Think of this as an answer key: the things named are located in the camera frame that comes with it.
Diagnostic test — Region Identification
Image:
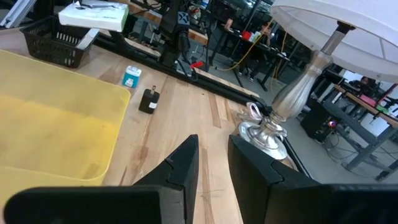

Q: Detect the person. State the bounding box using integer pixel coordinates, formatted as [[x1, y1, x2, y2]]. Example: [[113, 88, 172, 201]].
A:
[[348, 76, 379, 97]]

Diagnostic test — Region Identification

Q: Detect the black plastic basket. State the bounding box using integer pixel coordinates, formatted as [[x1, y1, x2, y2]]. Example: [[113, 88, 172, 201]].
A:
[[20, 15, 100, 69]]

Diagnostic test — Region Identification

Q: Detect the silver lamp with white shade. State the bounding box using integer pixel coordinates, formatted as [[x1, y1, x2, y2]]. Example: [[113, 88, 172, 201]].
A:
[[238, 0, 398, 161]]

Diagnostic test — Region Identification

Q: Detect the black plug charger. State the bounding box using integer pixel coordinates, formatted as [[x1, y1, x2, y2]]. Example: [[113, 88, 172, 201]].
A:
[[138, 85, 160, 114]]

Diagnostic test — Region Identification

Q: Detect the yellow translucent plastic bin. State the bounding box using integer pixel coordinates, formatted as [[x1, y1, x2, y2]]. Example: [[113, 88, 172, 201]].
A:
[[0, 49, 132, 215]]

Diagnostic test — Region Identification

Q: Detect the black box on floor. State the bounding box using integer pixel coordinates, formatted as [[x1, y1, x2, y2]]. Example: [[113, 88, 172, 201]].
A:
[[300, 102, 332, 142]]

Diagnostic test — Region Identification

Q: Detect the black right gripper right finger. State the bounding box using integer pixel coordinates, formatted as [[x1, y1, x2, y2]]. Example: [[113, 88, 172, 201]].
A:
[[228, 134, 398, 224]]

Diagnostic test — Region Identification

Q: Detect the silver aluminium extrusion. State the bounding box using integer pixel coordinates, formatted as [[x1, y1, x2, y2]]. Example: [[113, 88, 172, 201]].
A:
[[0, 0, 37, 29]]

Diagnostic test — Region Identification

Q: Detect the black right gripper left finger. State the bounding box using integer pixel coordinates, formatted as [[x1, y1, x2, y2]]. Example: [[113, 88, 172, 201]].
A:
[[3, 134, 200, 224]]

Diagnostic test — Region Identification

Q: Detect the wooden top workbench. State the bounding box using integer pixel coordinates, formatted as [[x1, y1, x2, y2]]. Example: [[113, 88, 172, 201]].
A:
[[124, 0, 292, 93], [323, 83, 398, 183]]

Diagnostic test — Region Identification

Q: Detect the small white card box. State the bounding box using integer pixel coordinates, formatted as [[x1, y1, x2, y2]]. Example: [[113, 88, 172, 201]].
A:
[[58, 0, 130, 33]]

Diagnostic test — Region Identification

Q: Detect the small teal and white box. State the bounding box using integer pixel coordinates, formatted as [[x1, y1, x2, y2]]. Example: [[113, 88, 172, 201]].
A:
[[121, 65, 142, 89]]

